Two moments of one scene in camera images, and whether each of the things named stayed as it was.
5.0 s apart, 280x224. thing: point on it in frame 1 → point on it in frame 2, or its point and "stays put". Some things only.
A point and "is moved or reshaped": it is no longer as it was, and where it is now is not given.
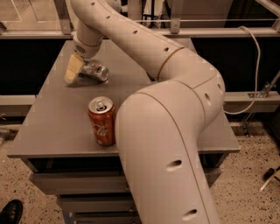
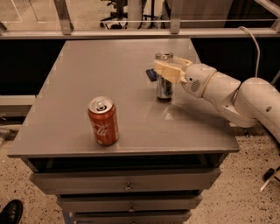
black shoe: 11,213 stays put
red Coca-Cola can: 102,115 stays put
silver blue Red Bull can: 95,71 is moved or reshaped
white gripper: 86,51 → 197,78
